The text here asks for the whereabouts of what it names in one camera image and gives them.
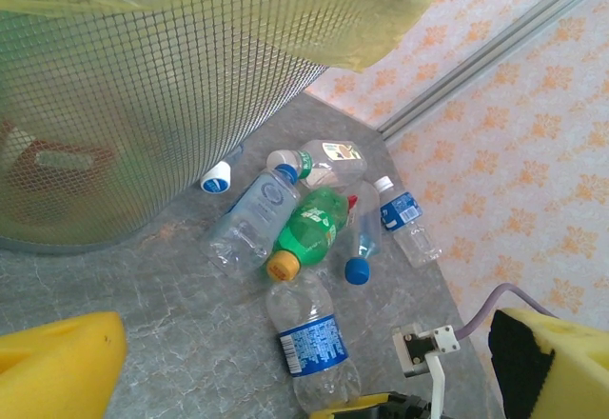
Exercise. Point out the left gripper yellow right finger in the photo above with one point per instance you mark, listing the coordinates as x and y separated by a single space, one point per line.
571 366

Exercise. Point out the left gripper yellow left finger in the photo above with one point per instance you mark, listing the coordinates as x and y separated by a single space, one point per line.
57 371

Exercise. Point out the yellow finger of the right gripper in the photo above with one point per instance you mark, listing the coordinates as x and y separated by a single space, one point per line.
352 408

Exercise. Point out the clear slim bottle blue cap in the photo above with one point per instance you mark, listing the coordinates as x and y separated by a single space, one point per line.
364 233

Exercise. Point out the green bottle orange cap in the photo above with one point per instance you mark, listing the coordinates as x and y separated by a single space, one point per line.
309 228

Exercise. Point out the blue label bottle white cap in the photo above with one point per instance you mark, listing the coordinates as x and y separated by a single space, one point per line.
215 178
404 212

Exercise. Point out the pale label bottle blue cap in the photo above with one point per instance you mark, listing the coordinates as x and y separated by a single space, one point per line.
247 228

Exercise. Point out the green label bottle white cap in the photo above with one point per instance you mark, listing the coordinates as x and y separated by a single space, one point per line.
333 169

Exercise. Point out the mesh waste bin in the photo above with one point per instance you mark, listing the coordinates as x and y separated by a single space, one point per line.
143 105

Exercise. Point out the yellow plastic bin liner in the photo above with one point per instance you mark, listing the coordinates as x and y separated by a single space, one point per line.
333 24

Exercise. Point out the red packaging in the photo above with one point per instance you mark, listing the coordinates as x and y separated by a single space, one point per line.
19 171

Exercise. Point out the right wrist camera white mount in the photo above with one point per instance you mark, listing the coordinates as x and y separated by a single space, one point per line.
445 340

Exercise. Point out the aluminium corner post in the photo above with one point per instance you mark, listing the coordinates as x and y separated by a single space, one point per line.
476 72

